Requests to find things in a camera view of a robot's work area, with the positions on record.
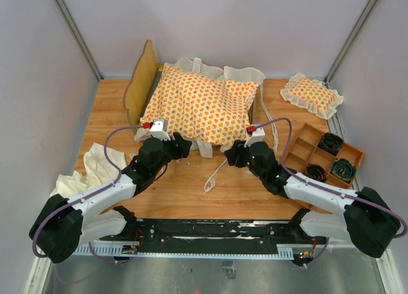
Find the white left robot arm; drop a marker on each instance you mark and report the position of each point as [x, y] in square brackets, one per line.
[86, 208]

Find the wooden pet bed frame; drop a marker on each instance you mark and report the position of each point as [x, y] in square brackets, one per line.
[143, 82]

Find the cream cloth pile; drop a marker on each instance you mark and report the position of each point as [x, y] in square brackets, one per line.
[98, 171]

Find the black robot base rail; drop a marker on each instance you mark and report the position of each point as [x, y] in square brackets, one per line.
[200, 237]

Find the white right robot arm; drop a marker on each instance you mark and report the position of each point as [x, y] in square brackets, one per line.
[344, 208]

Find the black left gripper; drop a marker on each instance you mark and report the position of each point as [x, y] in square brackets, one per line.
[182, 148]

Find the wooden compartment organizer box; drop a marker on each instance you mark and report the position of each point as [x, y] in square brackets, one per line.
[304, 151]

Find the dark rolled sock upper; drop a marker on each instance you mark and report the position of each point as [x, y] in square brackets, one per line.
[330, 143]

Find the dark rolled sock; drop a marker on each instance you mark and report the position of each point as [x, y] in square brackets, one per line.
[316, 172]
[330, 143]
[344, 170]

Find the duck print bed cover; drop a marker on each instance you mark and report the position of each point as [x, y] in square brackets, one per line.
[205, 104]

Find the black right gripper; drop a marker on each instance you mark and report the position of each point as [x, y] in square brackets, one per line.
[236, 152]

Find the duck print small pillow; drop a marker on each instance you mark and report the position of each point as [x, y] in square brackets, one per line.
[311, 95]

